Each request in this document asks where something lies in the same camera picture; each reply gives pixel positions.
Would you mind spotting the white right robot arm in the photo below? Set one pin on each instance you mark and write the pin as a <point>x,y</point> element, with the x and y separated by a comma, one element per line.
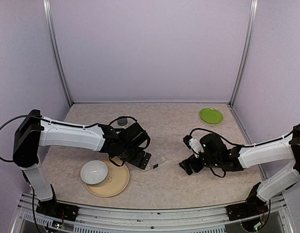
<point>214,151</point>

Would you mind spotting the white ceramic bowl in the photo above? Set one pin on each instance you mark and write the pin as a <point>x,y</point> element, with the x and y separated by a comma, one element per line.
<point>94,173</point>

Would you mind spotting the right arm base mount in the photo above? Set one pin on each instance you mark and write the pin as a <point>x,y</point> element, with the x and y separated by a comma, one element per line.
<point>251,207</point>

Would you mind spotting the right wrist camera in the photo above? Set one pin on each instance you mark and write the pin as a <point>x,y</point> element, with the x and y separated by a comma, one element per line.
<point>193,144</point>

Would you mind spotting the aluminium corner post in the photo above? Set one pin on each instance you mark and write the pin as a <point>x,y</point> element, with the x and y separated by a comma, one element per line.
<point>245,53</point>
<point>56,53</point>

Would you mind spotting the orange pill bottle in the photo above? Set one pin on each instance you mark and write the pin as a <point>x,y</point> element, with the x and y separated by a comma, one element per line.
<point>122,122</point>

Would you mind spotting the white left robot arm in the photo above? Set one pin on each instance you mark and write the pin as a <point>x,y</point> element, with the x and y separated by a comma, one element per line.
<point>37,130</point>

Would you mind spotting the aluminium front rail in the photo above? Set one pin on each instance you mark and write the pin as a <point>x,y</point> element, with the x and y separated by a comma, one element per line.
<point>96,219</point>

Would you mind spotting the beige round plate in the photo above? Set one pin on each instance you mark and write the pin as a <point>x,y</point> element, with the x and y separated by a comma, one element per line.
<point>116,182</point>

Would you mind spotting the left aluminium corner post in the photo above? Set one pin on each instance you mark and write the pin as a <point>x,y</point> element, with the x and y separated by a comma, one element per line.
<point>56,53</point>

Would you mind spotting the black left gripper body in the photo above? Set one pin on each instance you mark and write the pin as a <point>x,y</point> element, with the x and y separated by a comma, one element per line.
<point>130,158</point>

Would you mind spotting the clear plastic pill organizer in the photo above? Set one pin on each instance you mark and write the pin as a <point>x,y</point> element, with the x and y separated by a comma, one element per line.
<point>154,162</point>

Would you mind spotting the green plastic plate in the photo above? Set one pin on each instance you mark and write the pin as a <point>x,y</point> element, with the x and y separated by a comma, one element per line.
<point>211,116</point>

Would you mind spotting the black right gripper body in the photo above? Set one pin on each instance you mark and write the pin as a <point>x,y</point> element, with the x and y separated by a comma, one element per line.
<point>197,167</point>

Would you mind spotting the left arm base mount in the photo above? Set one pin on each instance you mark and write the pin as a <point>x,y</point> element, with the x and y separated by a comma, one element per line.
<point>58,210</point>

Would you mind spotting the right aluminium corner post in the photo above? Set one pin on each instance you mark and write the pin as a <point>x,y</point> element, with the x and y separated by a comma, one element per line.
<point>245,53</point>

